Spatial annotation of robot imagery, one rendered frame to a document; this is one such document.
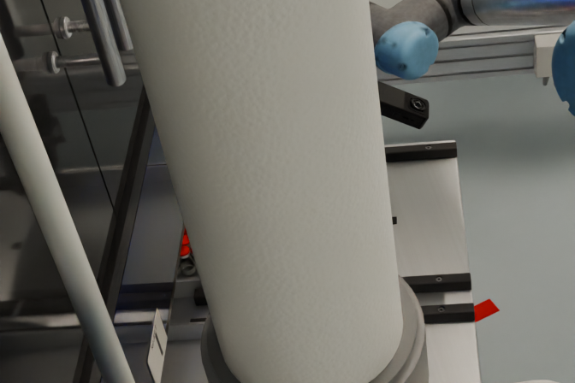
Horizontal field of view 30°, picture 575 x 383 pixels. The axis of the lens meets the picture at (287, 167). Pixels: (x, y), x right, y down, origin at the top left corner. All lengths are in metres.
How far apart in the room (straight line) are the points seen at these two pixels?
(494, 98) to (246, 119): 2.98
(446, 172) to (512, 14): 0.41
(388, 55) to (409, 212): 0.35
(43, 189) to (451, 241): 0.91
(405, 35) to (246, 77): 1.11
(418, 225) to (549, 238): 1.22
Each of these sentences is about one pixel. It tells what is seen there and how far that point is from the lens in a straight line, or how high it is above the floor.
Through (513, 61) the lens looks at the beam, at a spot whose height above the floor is 0.47.
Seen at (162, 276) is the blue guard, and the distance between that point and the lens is 1.41.
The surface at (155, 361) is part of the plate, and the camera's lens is 1.35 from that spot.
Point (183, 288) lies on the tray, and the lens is 1.59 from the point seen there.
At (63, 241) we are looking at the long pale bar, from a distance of 0.85.
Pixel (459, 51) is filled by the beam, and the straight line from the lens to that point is 2.59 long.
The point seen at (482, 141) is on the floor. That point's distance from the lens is 3.12.
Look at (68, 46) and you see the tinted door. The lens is 1.15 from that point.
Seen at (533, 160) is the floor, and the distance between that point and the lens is 3.06.
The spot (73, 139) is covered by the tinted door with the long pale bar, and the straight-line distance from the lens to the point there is 1.13.
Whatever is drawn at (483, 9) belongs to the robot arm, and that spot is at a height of 1.25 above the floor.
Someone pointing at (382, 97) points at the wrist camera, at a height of 1.08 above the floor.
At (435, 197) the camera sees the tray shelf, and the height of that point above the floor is 0.88.
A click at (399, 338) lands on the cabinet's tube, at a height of 1.74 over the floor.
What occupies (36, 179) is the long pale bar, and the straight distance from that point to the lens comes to 0.81.
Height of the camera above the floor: 2.05
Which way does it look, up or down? 41 degrees down
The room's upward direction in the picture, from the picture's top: 11 degrees counter-clockwise
